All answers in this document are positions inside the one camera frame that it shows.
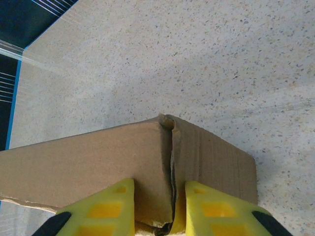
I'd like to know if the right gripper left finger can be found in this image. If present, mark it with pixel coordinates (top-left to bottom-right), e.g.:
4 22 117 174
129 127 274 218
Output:
31 177 136 236

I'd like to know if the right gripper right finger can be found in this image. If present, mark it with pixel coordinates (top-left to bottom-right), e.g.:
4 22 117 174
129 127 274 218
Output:
171 180 295 236

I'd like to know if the brown cardboard box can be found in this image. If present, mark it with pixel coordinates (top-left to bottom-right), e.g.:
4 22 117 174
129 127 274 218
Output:
0 113 259 235

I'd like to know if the left blue enclosure panel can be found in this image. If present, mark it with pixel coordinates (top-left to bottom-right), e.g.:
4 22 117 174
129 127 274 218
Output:
0 54 22 151

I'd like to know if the left aluminium frame post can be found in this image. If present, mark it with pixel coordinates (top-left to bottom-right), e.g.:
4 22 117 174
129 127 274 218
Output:
0 39 26 61

